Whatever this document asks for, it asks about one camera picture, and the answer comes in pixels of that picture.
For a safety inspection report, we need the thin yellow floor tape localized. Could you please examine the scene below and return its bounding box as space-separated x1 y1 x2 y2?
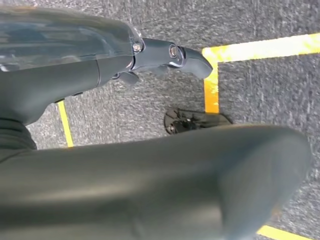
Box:
57 100 75 149

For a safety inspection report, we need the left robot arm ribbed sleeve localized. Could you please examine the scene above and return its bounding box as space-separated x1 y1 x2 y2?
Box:
0 117 38 152

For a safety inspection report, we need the wide yellow floor tape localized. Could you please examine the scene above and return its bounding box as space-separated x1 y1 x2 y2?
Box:
202 32 320 115

